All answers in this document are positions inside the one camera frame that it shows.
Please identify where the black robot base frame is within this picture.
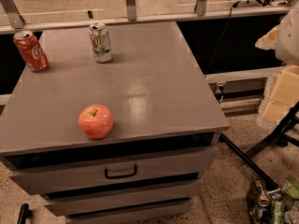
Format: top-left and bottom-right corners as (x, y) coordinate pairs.
(219, 101), (299, 190)

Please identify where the red coke can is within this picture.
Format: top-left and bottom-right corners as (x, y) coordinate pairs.
(13, 31), (49, 72)

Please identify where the pile of crushed cans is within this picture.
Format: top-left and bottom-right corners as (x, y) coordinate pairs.
(246, 175), (299, 224)

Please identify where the white green 7up can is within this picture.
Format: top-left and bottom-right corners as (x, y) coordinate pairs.
(89, 22), (113, 63)

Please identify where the black drawer handle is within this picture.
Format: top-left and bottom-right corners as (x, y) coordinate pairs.
(104, 165), (138, 180)

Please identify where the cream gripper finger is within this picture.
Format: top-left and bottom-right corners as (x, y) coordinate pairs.
(255, 27), (278, 50)
(262, 65), (299, 122)

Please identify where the metal window railing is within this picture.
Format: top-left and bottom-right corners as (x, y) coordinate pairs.
(0, 0), (298, 34)

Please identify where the grey drawer cabinet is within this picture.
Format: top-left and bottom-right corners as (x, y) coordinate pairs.
(0, 22), (228, 224)

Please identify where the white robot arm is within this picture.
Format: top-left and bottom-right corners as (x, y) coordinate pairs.
(255, 4), (299, 123)

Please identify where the red apple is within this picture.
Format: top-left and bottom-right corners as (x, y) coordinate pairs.
(78, 105), (114, 139)

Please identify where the black object on floor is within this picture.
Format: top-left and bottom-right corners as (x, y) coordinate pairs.
(17, 203), (32, 224)

